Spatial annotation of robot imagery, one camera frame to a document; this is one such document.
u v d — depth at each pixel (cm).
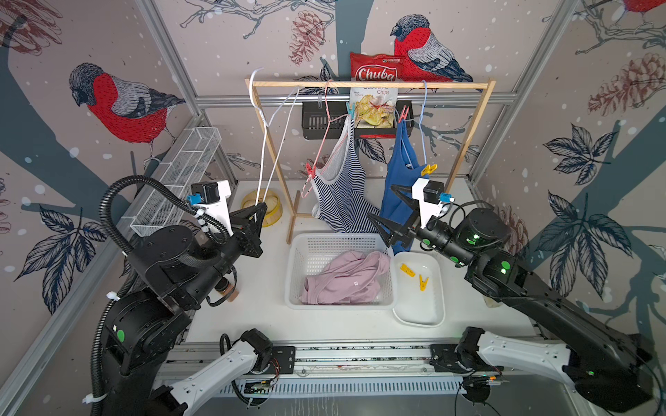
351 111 90
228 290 80
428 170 62
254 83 50
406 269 90
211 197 38
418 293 86
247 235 40
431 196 42
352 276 85
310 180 66
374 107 87
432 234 47
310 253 95
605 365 38
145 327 30
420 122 114
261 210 49
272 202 106
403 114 78
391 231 46
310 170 65
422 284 88
